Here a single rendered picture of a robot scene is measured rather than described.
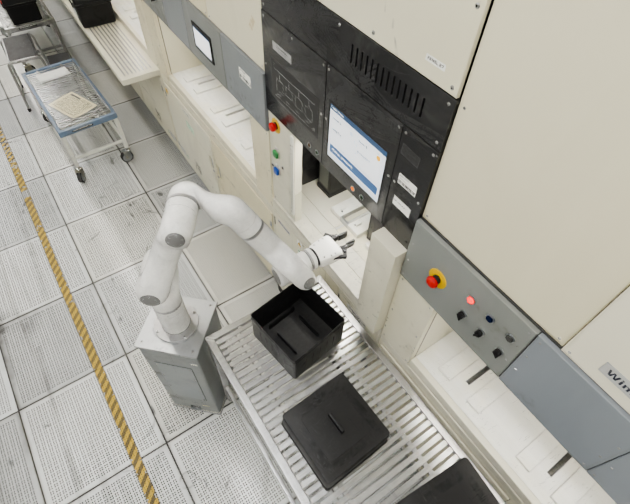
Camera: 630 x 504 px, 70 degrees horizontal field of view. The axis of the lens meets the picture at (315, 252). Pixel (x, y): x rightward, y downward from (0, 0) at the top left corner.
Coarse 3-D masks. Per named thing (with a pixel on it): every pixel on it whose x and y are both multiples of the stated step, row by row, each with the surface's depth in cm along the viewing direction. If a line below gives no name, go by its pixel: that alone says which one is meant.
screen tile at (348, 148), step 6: (336, 120) 145; (336, 126) 147; (342, 126) 144; (342, 132) 145; (348, 132) 142; (330, 138) 153; (336, 138) 150; (348, 138) 144; (354, 138) 141; (336, 144) 152; (342, 144) 149; (348, 144) 145; (342, 150) 150; (348, 150) 147; (348, 156) 149
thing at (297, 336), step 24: (288, 288) 190; (312, 288) 190; (264, 312) 189; (288, 312) 198; (312, 312) 201; (336, 312) 183; (264, 336) 182; (288, 336) 194; (312, 336) 194; (336, 336) 186; (288, 360) 174; (312, 360) 184
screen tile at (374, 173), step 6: (360, 138) 138; (360, 144) 140; (366, 144) 137; (360, 150) 141; (366, 150) 138; (372, 150) 136; (366, 156) 140; (372, 156) 137; (354, 162) 147; (360, 162) 144; (378, 162) 136; (360, 168) 146; (366, 168) 143; (372, 168) 140; (378, 168) 137; (372, 174) 141; (378, 174) 138; (378, 180) 140
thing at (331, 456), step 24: (336, 384) 172; (312, 408) 167; (336, 408) 167; (360, 408) 167; (288, 432) 170; (312, 432) 161; (336, 432) 162; (360, 432) 162; (384, 432) 162; (312, 456) 157; (336, 456) 157; (360, 456) 157; (336, 480) 156
